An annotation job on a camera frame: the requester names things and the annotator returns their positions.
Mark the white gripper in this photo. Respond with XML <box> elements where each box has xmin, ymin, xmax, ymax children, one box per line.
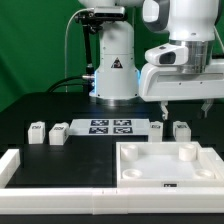
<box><xmin>139</xmin><ymin>44</ymin><xmax>224</xmax><ymax>120</ymax></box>

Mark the white square tabletop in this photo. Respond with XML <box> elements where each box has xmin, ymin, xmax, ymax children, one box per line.
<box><xmin>116</xmin><ymin>142</ymin><xmax>219</xmax><ymax>188</ymax></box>

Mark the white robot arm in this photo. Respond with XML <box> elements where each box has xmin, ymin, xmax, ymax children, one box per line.
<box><xmin>78</xmin><ymin>0</ymin><xmax>224</xmax><ymax>117</ymax></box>

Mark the white U-shaped obstacle fence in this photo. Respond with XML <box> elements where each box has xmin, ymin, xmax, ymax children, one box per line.
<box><xmin>0</xmin><ymin>149</ymin><xmax>224</xmax><ymax>215</ymax></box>

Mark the white marker base plate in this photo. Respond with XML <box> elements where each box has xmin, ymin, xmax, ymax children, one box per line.
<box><xmin>70</xmin><ymin>119</ymin><xmax>150</xmax><ymax>136</ymax></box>

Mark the camera on black stand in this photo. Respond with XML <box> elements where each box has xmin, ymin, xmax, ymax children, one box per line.
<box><xmin>75</xmin><ymin>6</ymin><xmax>127</xmax><ymax>87</ymax></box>

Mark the black cable bundle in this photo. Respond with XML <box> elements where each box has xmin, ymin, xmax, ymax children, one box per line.
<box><xmin>45</xmin><ymin>75</ymin><xmax>91</xmax><ymax>94</ymax></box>

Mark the white thin cable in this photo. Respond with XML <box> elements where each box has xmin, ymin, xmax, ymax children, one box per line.
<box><xmin>64</xmin><ymin>8</ymin><xmax>88</xmax><ymax>93</ymax></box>

